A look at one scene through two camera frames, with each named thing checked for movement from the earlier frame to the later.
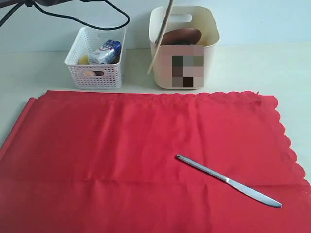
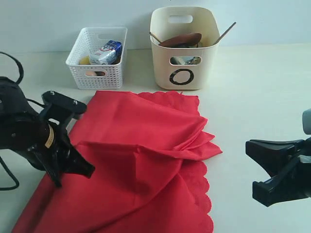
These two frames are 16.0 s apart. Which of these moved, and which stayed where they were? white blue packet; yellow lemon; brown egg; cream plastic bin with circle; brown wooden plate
Moved: brown wooden plate
Stayed: yellow lemon; cream plastic bin with circle; brown egg; white blue packet
